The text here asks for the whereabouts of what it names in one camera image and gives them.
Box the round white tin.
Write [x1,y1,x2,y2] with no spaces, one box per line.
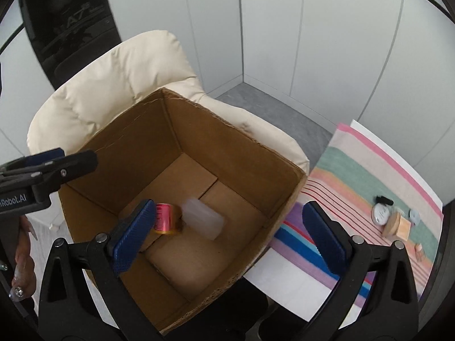
[371,204,392,225]

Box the striped pastel cloth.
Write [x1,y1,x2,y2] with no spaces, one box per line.
[270,122,443,309]

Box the person's left hand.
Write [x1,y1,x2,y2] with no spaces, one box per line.
[10,217,38,302]

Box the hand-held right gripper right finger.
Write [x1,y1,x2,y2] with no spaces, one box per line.
[295,201,420,341]

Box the beige square box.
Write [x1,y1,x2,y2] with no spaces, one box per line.
[395,217,414,241]

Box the translucent white plastic case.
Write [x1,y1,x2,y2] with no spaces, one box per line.
[181,197,225,241]

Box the brown cardboard box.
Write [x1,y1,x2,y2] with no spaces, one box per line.
[59,87,308,334]

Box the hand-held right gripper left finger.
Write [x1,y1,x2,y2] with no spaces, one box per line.
[38,199,167,341]

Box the cream padded chair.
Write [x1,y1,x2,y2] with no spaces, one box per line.
[26,31,311,235]

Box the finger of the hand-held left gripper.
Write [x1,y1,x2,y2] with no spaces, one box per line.
[33,150,99,200]
[0,148,66,180]

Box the pink and gold can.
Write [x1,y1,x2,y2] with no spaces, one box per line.
[154,203,183,236]

